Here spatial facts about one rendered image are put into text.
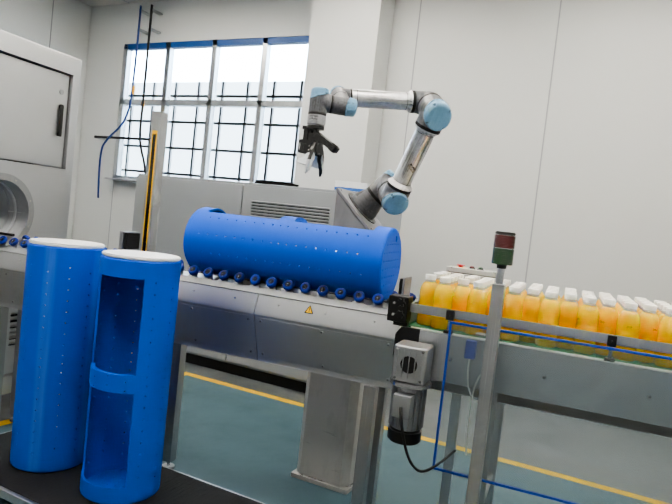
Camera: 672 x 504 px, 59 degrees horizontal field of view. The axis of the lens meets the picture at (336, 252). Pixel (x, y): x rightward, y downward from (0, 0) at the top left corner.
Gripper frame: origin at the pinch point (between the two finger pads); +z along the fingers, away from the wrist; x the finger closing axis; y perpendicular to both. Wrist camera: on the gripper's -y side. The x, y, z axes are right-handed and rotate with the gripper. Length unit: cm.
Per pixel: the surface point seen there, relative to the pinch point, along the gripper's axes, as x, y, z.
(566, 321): 15, -103, 40
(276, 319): 14, 2, 58
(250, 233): 13.1, 19.0, 26.4
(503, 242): 39, -82, 16
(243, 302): 13, 18, 55
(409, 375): 36, -58, 63
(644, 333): 15, -126, 39
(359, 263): 14.5, -29.0, 31.4
